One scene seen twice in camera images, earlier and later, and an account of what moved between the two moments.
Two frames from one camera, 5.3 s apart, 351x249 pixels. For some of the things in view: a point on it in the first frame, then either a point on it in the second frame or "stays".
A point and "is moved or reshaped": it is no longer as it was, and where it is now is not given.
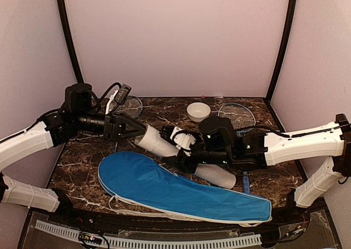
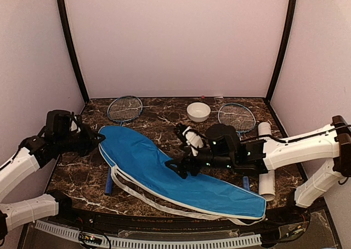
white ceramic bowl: x=198 y=111 stays
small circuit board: x=90 y=238 stays
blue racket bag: x=138 y=181 is moved or reshaped
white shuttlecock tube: x=150 y=138 → x=267 y=187
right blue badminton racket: x=244 y=119 stays
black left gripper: x=129 y=134 → x=91 y=143
